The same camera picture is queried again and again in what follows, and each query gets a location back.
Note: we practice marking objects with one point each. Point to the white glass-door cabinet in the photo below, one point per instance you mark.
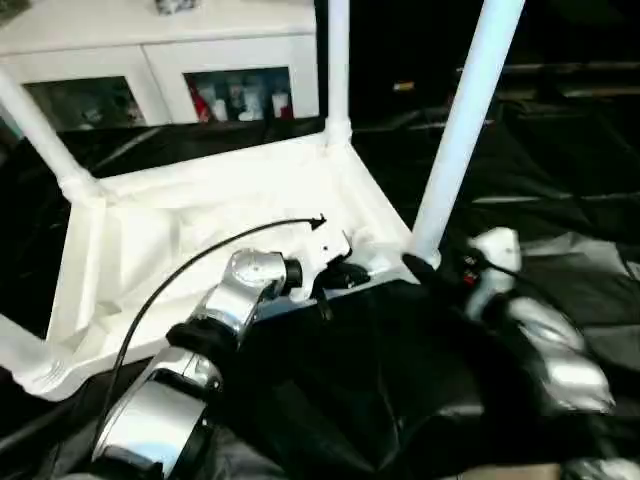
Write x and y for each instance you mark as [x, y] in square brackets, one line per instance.
[175, 50]

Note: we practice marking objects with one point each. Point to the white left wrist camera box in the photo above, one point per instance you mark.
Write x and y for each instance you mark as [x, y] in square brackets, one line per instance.
[320, 245]

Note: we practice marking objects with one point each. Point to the patterned mug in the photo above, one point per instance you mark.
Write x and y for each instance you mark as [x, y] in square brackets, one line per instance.
[176, 6]

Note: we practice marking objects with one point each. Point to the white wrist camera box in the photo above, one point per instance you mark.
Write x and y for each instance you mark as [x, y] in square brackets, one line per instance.
[500, 250]
[320, 245]

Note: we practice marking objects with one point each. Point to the black shiny mat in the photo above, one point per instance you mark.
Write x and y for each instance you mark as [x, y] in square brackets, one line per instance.
[550, 175]

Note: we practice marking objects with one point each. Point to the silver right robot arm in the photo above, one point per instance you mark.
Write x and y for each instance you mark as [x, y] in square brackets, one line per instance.
[560, 350]

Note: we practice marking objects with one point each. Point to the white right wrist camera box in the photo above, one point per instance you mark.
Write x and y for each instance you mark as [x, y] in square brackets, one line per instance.
[500, 250]

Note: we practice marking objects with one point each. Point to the small yellow label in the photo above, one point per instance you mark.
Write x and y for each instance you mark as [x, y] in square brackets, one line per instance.
[404, 86]

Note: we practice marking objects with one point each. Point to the long dark metal bar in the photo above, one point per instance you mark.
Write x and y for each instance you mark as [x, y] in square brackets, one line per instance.
[550, 69]

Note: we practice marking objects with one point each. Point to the white plastic table top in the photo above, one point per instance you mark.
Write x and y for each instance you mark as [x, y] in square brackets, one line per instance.
[200, 200]

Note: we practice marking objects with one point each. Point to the red bottle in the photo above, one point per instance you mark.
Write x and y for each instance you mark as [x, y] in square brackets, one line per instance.
[200, 102]

